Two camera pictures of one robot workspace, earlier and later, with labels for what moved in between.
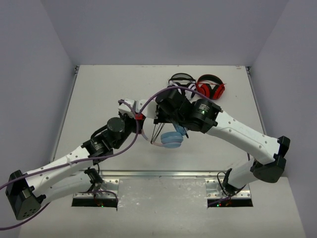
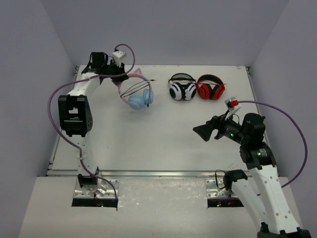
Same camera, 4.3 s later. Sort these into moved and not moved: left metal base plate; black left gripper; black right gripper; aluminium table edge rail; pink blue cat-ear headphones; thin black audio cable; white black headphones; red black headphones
Moved: thin black audio cable; black right gripper; black left gripper; pink blue cat-ear headphones
Not moved: aluminium table edge rail; white black headphones; red black headphones; left metal base plate
